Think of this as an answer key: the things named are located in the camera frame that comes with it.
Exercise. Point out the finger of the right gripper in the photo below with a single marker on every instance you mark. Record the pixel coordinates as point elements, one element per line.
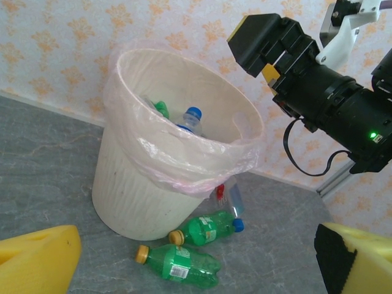
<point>271,74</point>
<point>263,43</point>

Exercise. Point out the green plastic bottle yellow cap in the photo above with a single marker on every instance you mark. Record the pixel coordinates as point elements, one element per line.
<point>160,107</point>
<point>183,265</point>
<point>205,228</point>

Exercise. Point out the pink translucent bin bag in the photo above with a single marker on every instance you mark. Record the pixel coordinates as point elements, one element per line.
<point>183,159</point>

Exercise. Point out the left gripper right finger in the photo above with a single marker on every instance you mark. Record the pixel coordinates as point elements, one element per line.
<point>367,266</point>

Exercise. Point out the cream plastic bin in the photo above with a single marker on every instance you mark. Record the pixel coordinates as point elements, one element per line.
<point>137,199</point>

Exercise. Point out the clear bottle red label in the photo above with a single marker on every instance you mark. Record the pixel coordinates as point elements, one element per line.
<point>234,196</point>

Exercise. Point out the clear bottle pale blue label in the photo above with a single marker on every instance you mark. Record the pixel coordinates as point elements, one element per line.
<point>193,114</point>

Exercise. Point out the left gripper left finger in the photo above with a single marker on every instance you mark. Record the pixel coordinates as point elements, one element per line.
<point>33,263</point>

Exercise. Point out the aluminium frame post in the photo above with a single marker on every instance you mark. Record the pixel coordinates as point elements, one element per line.
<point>332,183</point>

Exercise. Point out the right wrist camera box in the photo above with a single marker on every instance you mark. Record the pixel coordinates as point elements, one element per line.
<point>343,33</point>

